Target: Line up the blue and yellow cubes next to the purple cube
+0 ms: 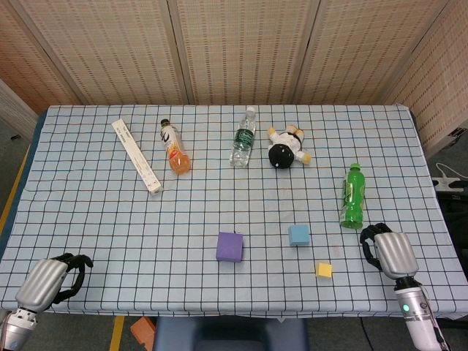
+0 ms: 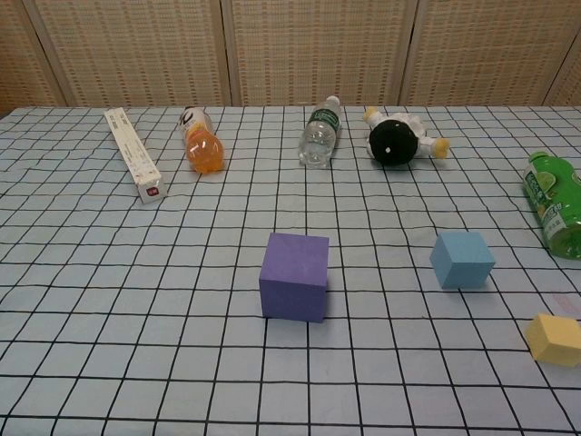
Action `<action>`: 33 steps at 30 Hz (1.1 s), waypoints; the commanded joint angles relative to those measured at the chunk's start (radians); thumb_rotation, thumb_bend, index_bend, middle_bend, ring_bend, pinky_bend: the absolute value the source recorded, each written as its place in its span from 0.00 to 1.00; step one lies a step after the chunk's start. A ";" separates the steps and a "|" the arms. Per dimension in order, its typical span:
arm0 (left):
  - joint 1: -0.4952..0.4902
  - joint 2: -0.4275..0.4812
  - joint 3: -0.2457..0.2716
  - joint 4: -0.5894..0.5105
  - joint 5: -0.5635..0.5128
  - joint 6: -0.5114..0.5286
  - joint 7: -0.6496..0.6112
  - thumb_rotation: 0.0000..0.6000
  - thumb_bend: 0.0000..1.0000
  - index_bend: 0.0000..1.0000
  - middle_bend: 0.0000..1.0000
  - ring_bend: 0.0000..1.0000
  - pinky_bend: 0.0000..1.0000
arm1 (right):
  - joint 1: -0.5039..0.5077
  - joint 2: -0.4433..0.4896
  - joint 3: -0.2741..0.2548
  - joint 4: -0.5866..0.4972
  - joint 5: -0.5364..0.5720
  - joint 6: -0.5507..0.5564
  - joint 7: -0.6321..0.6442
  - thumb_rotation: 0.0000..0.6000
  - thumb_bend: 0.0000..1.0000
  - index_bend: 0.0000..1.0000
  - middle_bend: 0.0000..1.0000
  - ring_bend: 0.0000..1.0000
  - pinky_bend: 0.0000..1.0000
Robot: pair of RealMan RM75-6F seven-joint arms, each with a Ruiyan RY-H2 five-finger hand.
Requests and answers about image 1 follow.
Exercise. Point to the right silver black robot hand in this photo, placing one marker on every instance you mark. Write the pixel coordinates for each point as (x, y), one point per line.
(395, 252)

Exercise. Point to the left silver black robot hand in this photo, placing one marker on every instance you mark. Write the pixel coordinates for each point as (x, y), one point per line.
(44, 281)

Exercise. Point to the small yellow cube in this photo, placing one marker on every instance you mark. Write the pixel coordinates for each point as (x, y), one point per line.
(324, 271)

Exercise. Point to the light blue cube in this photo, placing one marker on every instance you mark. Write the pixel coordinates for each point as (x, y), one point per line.
(299, 235)

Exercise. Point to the purple cube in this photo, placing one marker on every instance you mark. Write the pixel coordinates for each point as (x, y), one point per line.
(229, 246)

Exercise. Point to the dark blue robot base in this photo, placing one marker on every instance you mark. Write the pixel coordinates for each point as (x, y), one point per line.
(230, 334)

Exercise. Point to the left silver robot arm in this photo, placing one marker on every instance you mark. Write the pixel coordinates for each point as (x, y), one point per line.
(18, 325)

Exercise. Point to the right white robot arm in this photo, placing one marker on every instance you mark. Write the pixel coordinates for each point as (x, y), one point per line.
(417, 318)

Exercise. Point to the green soda bottle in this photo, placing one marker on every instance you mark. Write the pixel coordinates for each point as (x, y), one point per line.
(353, 197)

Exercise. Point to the light blue checkered tablecloth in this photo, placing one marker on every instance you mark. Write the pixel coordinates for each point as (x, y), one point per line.
(109, 226)

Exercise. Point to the white power strip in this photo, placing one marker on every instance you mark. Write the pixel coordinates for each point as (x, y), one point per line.
(447, 183)

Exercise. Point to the plush doll with black head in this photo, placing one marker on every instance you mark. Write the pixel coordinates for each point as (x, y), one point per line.
(282, 153)

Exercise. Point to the long white cardboard box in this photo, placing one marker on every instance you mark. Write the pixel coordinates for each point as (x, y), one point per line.
(137, 156)

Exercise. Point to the orange juice bottle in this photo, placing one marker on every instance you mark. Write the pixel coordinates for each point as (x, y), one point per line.
(176, 151)

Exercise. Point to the clear water bottle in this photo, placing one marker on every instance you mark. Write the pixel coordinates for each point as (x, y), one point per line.
(243, 140)

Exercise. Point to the bamboo folding screen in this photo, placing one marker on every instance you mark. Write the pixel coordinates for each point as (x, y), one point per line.
(237, 47)

